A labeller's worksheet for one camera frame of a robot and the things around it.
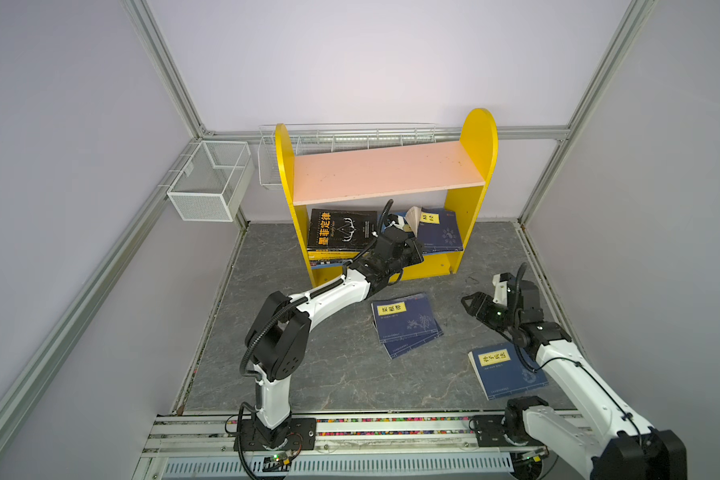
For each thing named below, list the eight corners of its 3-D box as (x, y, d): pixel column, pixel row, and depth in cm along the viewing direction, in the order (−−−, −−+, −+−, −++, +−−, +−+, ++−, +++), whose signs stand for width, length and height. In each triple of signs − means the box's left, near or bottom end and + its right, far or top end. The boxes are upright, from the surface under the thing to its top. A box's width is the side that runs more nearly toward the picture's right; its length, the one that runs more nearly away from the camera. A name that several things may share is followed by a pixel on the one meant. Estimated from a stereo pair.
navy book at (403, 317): (379, 343, 90) (379, 339, 88) (371, 307, 98) (370, 303, 96) (436, 331, 93) (438, 327, 90) (423, 297, 101) (425, 292, 98)
